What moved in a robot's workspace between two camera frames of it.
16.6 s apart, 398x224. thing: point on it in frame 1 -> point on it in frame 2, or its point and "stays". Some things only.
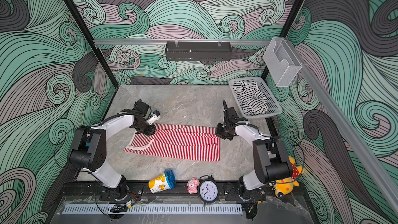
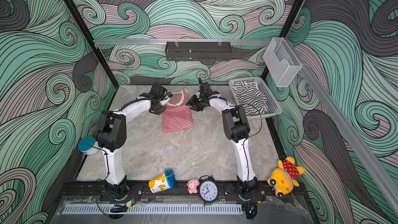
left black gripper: (152, 130) -> (161, 110)
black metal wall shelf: (198, 51) stays
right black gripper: (218, 132) -> (192, 103)
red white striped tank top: (179, 142) -> (178, 115)
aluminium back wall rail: (128, 41) stays
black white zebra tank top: (252, 100) stays
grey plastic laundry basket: (254, 98) stays
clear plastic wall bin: (282, 62) stays
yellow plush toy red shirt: (284, 186) stays
